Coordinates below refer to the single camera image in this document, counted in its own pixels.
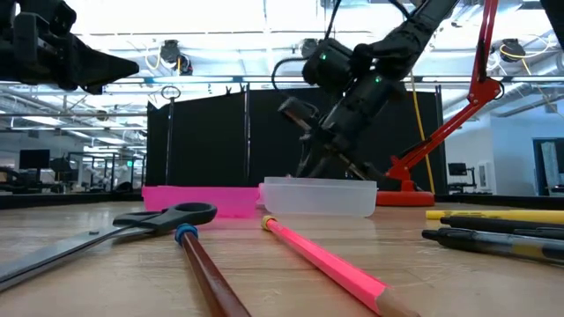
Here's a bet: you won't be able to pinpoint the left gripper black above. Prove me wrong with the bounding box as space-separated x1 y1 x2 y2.
0 0 140 96

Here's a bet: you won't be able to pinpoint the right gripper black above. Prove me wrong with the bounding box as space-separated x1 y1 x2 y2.
277 80 407 181

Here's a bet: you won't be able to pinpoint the clear plastic supply box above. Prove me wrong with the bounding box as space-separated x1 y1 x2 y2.
262 176 379 218

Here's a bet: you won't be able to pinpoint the pink pencil yellow eraser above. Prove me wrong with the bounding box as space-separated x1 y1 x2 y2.
260 214 422 317

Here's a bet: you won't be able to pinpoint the pink plastic box lid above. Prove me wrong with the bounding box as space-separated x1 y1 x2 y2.
141 184 265 219

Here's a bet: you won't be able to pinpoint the black handled scissors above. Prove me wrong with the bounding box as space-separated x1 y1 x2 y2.
0 202 219 294

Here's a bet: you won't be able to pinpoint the brown pencil blue eraser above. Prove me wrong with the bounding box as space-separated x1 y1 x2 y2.
174 223 253 317

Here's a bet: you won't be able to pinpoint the black and yellow pen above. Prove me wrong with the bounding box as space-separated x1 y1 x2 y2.
420 227 564 267

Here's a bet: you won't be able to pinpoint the yellow highlighter pen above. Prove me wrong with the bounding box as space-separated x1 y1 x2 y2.
425 209 564 226

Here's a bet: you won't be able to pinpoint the slim black pen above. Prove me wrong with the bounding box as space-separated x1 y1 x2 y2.
439 216 564 241

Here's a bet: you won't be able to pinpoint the red lamp stand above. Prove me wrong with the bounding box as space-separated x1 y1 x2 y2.
375 0 504 208

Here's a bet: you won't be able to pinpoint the dark computer monitor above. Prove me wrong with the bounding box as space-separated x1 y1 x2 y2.
19 149 51 171

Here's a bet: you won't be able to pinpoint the narrow black partition panel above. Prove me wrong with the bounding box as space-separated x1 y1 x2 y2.
145 90 249 188

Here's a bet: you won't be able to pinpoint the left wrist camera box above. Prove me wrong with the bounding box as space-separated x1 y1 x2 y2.
46 0 78 40

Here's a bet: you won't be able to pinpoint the metal stand with ring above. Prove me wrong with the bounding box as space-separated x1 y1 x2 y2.
160 85 182 187

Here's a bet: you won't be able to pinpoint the yellow hanging cable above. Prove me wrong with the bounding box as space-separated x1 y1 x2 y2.
408 70 436 195

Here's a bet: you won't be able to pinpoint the horizontal metal frame bar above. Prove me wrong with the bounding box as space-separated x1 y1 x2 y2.
0 75 564 86

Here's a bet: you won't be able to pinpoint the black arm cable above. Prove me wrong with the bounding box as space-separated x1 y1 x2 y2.
271 0 343 96

